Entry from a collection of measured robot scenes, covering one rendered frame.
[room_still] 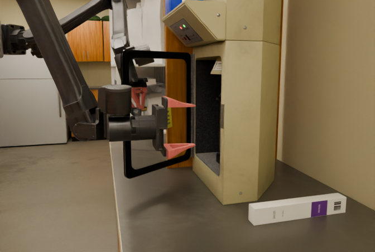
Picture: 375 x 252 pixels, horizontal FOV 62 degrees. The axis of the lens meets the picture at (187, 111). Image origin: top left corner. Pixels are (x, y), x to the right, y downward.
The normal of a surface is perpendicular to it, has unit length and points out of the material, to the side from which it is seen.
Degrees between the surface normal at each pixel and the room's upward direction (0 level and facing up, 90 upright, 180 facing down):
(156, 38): 95
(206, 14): 90
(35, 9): 95
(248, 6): 90
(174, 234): 0
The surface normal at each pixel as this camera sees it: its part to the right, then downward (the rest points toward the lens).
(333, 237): 0.00, -0.99
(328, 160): -0.96, 0.04
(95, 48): 0.26, 0.14
